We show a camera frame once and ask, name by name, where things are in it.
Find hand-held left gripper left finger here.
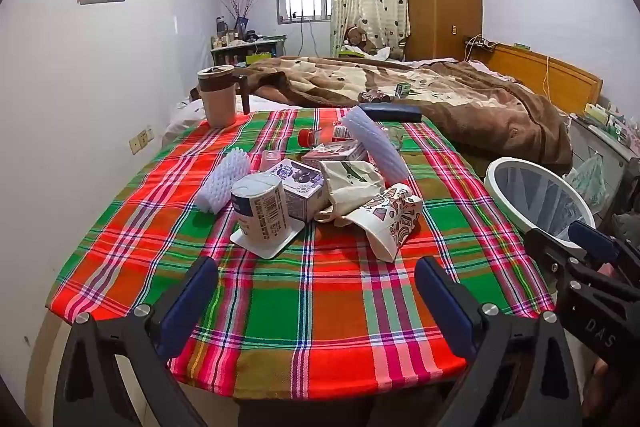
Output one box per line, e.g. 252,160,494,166
52,256,219,427

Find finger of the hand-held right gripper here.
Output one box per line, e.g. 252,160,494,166
522,227,590,267
569,220,640,284

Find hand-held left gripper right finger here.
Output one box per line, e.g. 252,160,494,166
414,256,583,427

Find white trash bin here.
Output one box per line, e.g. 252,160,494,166
484,157,597,248

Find white square card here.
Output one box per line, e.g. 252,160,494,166
230,219,306,260

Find white labelled can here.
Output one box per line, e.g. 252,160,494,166
230,172,293,250

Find white foam net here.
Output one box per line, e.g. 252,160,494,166
195,148,251,214

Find canvas pouch with green print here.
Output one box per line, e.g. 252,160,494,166
314,159,386,228

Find purple print milk carton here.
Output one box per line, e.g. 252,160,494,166
265,159,326,223

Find white foam net tube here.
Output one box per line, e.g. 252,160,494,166
341,105,410,185

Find pink carton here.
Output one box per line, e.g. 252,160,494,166
301,139,368,170

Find red cap plastic bottle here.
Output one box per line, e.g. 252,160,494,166
298,122,406,152

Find person's right forearm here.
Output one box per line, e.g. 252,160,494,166
582,357,640,427

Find translucent plastic bag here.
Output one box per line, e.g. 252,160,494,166
565,152,608,212

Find grey nightstand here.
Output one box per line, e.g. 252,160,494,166
570,112,640,218

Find plaid tablecloth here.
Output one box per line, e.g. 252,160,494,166
47,107,558,400

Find boxes on nightstand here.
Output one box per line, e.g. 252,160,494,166
582,102,640,142

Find brown blanket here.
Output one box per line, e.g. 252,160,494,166
240,55,573,175

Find wooden headboard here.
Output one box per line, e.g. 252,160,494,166
482,42,603,115

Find white floral bed sheet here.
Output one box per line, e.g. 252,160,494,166
162,99,301,142

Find brown thermos mug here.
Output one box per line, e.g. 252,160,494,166
196,65,251,128

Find dark blue glasses case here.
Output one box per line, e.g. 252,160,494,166
358,103,423,124

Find cluttered shelf desk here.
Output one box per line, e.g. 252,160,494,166
210,34,288,68

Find brown teddy bear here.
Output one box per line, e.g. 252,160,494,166
342,25,378,56

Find blue vase with branches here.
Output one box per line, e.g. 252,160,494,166
215,0,263,42

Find barred window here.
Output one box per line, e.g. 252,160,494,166
276,0,332,25

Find wall socket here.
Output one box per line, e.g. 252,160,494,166
129,125,153,154

